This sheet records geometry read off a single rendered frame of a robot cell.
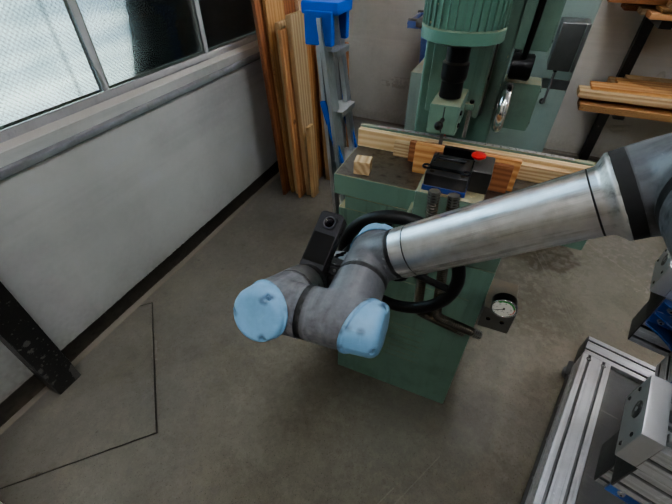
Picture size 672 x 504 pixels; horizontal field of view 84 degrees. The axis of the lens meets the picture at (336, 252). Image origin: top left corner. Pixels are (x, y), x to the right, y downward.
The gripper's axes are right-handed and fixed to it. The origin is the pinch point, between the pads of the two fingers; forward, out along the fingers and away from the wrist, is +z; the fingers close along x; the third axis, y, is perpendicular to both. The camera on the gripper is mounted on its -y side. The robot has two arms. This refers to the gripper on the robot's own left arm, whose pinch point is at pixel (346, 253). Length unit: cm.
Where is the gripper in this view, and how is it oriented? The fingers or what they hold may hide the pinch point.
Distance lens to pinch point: 78.8
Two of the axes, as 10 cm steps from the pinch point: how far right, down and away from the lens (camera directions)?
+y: -1.9, 9.5, 2.4
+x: 9.2, 2.6, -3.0
